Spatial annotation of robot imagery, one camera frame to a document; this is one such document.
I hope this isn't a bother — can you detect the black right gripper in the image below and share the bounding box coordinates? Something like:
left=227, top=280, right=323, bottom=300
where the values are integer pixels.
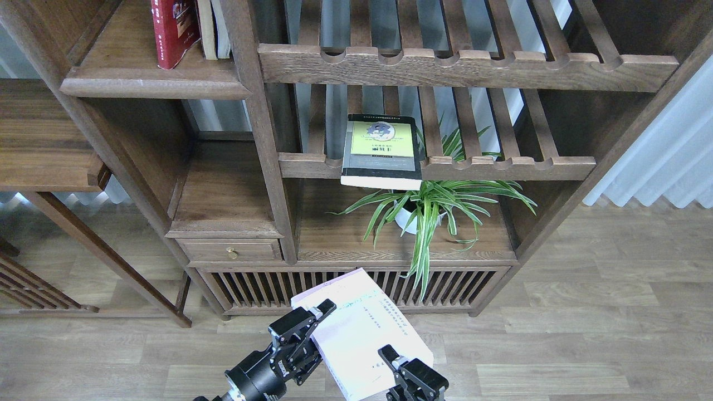
left=378, top=344, right=449, bottom=400

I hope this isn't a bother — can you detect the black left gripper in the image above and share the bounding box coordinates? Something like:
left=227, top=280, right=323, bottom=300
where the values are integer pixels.
left=213, top=299, right=336, bottom=400

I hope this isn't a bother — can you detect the white cover book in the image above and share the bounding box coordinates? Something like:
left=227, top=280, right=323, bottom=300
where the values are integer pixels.
left=292, top=268, right=434, bottom=400

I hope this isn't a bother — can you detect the black and yellow book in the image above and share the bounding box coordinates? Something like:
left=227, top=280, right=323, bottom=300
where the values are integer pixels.
left=340, top=114, right=422, bottom=190

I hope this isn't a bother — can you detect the red cover book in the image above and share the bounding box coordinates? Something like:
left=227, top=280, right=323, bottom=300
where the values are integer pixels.
left=150, top=1, right=201, bottom=70

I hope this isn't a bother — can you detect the white plant pot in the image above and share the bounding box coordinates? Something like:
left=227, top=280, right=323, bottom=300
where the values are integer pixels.
left=394, top=192, right=446, bottom=236

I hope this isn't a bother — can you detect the green spider plant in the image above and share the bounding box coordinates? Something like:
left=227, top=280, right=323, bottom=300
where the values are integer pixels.
left=329, top=111, right=539, bottom=301

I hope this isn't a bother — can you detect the dark wooden bookshelf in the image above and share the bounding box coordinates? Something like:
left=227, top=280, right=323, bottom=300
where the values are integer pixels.
left=2, top=1, right=711, bottom=316

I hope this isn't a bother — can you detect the slatted wooden bench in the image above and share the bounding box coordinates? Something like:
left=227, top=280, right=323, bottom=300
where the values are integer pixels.
left=1, top=238, right=100, bottom=315

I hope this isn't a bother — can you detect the white upright book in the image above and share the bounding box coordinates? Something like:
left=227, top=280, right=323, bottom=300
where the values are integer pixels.
left=211, top=0, right=232, bottom=59

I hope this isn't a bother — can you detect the beige upright book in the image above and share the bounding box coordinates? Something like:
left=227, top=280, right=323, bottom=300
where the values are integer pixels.
left=196, top=0, right=217, bottom=60

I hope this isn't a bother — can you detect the white window curtain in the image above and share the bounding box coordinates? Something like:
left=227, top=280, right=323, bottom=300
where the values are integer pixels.
left=583, top=59, right=712, bottom=208

